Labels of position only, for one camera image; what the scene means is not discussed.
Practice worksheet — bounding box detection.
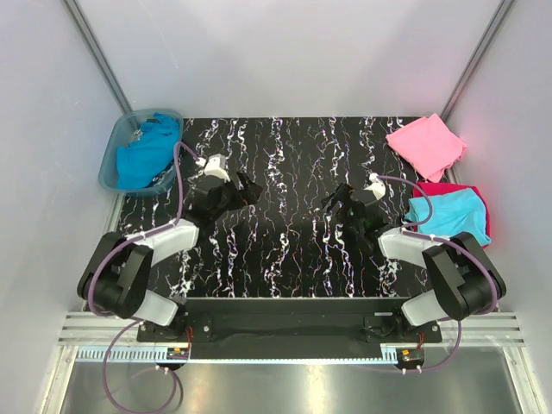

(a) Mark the slotted cable duct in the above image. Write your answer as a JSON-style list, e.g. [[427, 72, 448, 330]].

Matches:
[[76, 344, 417, 365]]

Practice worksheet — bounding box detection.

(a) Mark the right corner frame post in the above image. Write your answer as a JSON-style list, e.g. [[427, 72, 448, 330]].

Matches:
[[440, 0, 517, 123]]

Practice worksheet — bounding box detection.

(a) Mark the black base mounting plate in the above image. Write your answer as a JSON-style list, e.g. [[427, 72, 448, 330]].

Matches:
[[137, 298, 442, 361]]

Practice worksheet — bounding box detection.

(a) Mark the teal plastic bin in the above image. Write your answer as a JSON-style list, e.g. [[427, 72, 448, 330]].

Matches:
[[98, 109, 184, 197]]

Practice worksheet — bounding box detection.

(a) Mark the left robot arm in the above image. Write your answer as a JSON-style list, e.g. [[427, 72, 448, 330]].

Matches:
[[77, 172, 263, 342]]

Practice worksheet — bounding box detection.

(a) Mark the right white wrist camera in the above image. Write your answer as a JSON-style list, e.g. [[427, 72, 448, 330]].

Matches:
[[367, 172, 386, 200]]

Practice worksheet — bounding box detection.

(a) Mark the magenta folded t-shirt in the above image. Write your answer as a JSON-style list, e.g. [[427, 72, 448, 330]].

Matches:
[[417, 182, 492, 246]]

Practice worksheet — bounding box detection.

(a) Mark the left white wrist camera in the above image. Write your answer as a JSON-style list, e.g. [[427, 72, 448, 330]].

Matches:
[[196, 154, 230, 182]]

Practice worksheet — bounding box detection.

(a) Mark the light blue folded t-shirt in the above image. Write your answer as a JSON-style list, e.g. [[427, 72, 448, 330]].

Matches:
[[405, 188, 492, 247]]

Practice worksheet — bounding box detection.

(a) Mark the left corner frame post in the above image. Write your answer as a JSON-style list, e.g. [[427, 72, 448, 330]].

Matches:
[[61, 0, 133, 114]]

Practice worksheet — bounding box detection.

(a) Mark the corner frame post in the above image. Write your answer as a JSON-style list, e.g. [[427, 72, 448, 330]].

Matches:
[[61, 0, 133, 114], [440, 0, 517, 123]]

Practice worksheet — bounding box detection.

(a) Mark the pink folded t-shirt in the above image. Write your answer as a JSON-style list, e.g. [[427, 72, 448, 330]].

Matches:
[[386, 114, 467, 183]]

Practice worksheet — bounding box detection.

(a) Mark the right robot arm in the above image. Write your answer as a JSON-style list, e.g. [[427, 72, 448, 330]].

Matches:
[[322, 176, 506, 342]]

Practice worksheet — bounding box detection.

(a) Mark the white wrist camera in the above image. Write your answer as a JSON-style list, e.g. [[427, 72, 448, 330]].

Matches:
[[196, 154, 230, 182], [367, 172, 386, 200]]

